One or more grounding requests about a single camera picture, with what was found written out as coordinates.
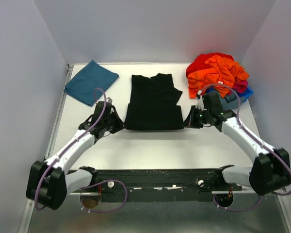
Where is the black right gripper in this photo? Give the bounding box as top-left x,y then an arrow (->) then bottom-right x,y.
182,105 -> 211,129

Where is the teal t-shirt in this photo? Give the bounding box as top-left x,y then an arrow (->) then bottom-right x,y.
64,60 -> 119,106

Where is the black floral print t-shirt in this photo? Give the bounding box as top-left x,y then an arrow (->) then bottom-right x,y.
124,73 -> 183,131

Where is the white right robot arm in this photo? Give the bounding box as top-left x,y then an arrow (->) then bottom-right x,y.
184,93 -> 291,196

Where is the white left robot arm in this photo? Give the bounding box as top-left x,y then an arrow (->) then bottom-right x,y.
26,101 -> 124,210

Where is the grey-teal t-shirt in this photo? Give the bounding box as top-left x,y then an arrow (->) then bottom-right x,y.
220,94 -> 238,111

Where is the blue plastic bin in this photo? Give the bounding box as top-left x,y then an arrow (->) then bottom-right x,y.
202,85 -> 253,104

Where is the magenta t-shirt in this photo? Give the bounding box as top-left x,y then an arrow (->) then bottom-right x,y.
232,80 -> 248,94

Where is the orange t-shirt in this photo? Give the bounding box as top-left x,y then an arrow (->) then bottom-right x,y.
187,55 -> 249,99

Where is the red t-shirt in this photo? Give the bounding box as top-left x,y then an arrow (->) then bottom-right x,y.
186,52 -> 234,77

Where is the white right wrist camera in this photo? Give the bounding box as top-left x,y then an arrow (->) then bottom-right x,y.
195,95 -> 205,111

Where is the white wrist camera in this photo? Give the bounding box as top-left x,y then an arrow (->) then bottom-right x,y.
107,97 -> 113,103
195,95 -> 205,111

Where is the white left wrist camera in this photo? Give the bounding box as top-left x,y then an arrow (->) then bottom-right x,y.
107,97 -> 113,103

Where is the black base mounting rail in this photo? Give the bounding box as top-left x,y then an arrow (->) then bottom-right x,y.
94,168 -> 243,203

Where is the aluminium extrusion frame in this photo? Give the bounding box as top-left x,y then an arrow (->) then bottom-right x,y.
16,64 -> 94,233

